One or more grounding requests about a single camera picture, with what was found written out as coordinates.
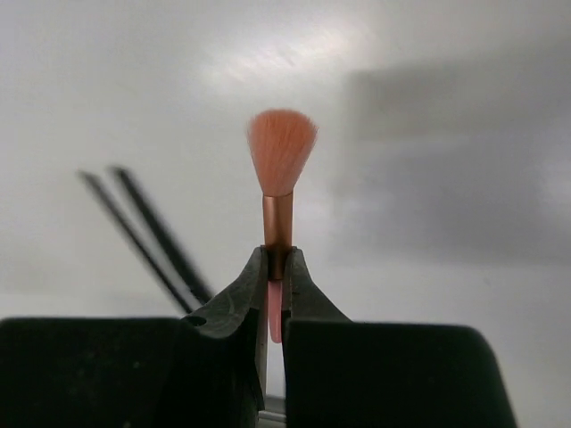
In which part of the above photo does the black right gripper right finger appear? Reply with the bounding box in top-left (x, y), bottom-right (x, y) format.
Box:
top-left (282, 249), bottom-right (517, 428)

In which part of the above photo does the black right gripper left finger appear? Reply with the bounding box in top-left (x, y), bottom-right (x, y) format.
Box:
top-left (1, 247), bottom-right (268, 427)

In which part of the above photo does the thin black makeup brush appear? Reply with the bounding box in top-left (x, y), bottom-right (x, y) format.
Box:
top-left (77, 170), bottom-right (193, 314)

